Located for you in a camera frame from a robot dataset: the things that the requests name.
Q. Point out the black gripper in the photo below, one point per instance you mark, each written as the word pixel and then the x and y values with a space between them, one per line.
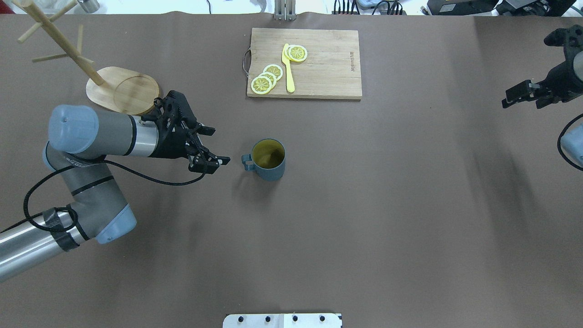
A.
pixel 171 145

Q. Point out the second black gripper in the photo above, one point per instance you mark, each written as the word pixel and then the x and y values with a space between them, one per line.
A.
pixel 563 78

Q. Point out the blue cup with yellow inside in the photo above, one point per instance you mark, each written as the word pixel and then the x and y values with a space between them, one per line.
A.
pixel 267 158

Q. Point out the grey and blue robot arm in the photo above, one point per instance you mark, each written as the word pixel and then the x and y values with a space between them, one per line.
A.
pixel 79 140

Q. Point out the second grey robot arm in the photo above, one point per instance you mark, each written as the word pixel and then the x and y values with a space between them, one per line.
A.
pixel 570 140

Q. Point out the wooden cup storage rack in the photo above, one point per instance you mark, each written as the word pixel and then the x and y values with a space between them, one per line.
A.
pixel 116 89

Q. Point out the lemon slice at top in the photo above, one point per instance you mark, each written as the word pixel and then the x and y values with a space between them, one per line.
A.
pixel 260 86

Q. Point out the yellow plastic knife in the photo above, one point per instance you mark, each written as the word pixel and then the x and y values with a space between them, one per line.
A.
pixel 290 87

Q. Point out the lemon slice under bottom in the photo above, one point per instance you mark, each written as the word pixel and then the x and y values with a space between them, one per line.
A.
pixel 285 52

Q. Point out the lemon slice front bottom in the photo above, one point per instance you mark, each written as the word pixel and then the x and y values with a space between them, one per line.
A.
pixel 296 53

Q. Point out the bamboo cutting board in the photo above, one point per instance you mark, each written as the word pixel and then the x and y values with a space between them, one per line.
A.
pixel 332 69

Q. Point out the aluminium frame post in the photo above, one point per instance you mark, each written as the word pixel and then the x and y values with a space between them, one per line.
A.
pixel 285 10

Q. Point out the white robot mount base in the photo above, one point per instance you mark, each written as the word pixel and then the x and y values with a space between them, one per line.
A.
pixel 283 320

